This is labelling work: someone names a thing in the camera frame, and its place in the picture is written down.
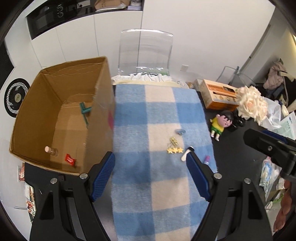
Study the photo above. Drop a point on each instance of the black vase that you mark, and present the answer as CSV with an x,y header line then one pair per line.
x,y
238,122

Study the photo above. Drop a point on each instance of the red candy packet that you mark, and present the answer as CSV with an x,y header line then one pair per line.
x,y
69,160

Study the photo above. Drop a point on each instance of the blue white checked blanket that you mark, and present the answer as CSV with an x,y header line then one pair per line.
x,y
138,139

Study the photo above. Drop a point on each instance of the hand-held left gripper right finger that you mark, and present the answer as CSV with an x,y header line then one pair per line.
x,y
198,176

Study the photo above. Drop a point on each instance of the clear plastic bag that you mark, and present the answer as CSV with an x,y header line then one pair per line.
x,y
274,113

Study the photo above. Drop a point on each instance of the white wall socket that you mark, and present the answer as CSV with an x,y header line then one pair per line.
x,y
184,68

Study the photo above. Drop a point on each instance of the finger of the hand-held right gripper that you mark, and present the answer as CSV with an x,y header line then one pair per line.
x,y
261,141
277,137

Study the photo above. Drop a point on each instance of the pink clothes pile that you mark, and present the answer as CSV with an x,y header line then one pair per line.
x,y
275,74

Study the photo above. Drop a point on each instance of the black round fan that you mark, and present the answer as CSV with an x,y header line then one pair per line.
x,y
17,97

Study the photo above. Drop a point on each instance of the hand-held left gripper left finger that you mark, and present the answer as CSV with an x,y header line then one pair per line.
x,y
103,176

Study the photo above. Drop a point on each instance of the red snack packet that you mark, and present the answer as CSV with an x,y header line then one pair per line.
x,y
22,172

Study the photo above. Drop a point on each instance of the green toy stool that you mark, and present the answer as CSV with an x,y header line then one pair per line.
x,y
84,111

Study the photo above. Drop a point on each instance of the orange cardboard carton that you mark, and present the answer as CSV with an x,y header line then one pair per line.
x,y
217,97

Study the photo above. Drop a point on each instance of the small clear bottle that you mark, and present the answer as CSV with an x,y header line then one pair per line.
x,y
52,151

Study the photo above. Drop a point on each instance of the black built-in oven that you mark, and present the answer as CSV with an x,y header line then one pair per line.
x,y
46,18

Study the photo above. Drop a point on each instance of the cream artificial flower bouquet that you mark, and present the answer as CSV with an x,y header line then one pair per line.
x,y
252,104

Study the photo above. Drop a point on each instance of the pink lip balm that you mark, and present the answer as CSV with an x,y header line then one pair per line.
x,y
207,160

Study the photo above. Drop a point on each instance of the white oblong gadget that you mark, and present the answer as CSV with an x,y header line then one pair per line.
x,y
185,154

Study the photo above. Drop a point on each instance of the gold star strip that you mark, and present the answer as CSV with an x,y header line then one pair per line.
x,y
175,150

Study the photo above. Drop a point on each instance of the clear plastic chair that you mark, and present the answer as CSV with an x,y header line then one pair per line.
x,y
145,51
233,74

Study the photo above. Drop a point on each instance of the person's right hand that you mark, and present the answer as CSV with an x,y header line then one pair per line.
x,y
288,206

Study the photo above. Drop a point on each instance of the yellow binder clip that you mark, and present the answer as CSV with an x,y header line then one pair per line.
x,y
174,140

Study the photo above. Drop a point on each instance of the clear plastic packets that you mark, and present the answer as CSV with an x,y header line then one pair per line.
x,y
269,176

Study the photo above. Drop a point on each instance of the beige bag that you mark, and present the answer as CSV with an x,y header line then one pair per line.
x,y
111,4

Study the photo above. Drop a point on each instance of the brown cardboard box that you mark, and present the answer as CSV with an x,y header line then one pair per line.
x,y
30,129

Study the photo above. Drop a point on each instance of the colourful snack packets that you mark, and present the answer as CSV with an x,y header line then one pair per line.
x,y
30,201

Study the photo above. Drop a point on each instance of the silver metal disc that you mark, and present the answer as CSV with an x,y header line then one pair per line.
x,y
180,131

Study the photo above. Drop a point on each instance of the cartoon doll yellow shirt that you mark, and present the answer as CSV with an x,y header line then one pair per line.
x,y
218,125

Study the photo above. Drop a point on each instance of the white frilled seat cushion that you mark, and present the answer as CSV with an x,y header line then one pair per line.
x,y
148,78

